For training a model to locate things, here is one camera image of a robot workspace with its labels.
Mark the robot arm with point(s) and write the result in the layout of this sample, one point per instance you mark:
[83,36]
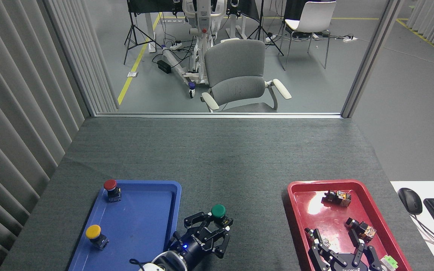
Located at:
[164,261]

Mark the switch with green block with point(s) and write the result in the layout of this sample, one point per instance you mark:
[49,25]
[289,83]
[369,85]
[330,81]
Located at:
[390,261]

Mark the black power adapter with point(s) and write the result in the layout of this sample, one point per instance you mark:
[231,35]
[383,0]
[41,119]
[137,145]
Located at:
[164,66]

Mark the black computer mouse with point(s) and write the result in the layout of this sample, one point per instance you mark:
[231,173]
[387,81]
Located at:
[410,200]

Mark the grey office chair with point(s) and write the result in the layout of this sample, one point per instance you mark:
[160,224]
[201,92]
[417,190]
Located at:
[236,64]

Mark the green push button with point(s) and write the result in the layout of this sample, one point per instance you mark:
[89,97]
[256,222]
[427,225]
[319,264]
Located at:
[218,210]

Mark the red plastic tray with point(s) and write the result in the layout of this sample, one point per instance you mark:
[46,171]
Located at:
[317,205]

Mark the white plastic chair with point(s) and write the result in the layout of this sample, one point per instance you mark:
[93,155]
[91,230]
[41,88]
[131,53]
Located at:
[317,17]

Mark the silver selector switch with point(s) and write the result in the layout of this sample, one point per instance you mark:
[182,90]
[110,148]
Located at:
[325,243]

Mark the yellow push button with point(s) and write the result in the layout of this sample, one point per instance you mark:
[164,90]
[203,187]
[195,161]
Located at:
[93,231]

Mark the white desk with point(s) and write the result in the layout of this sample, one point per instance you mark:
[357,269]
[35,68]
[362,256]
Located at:
[428,188]

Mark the blue plastic tray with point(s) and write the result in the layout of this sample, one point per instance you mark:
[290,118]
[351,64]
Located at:
[138,226]

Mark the red push button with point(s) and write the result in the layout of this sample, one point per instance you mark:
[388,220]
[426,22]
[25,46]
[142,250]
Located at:
[110,184]

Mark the white stand on wheels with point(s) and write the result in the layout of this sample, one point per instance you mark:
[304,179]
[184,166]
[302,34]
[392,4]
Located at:
[202,41]

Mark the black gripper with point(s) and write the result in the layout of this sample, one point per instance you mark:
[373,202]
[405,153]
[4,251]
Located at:
[192,244]
[349,266]

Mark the black switch with orange block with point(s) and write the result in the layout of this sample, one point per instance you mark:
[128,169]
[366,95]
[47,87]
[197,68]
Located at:
[336,197]
[360,227]

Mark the white power strip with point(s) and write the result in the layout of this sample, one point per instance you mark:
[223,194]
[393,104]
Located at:
[175,46]
[350,38]

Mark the silver frame rail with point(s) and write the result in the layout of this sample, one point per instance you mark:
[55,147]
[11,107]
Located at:
[217,115]

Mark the black tripod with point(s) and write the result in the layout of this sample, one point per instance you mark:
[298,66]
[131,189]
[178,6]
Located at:
[132,34]
[261,26]

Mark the metal floor socket plate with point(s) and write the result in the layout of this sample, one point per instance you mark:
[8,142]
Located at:
[132,74]

